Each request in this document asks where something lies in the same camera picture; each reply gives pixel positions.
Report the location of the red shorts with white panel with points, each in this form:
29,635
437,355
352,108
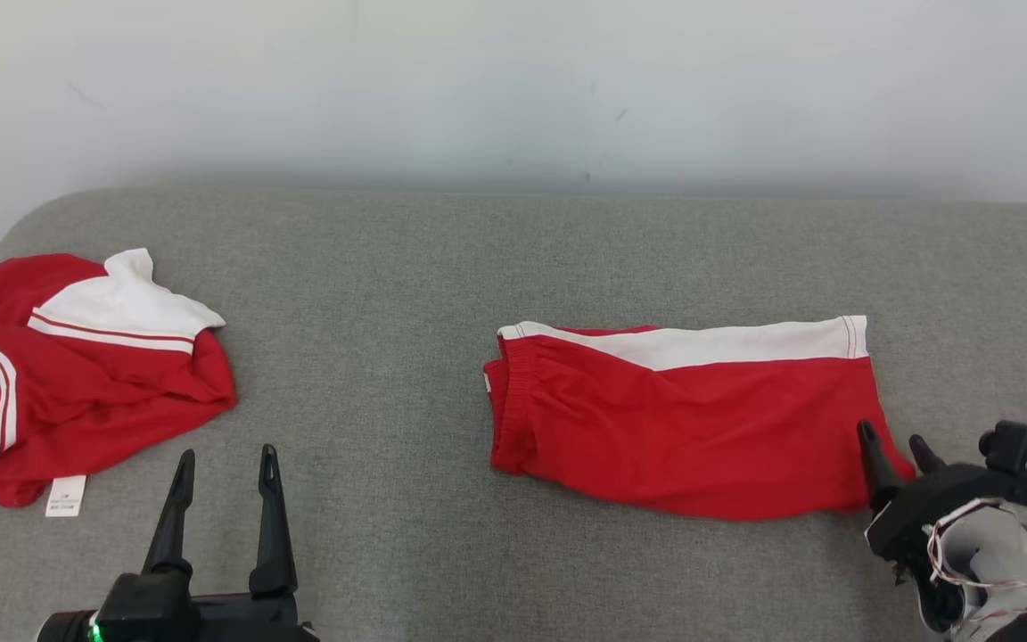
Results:
674,428

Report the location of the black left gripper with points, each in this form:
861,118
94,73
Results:
166,615

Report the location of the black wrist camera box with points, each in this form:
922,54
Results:
1017,459

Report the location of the red basketball jersey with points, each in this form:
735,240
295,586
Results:
121,401

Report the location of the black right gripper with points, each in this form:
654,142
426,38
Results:
906,526

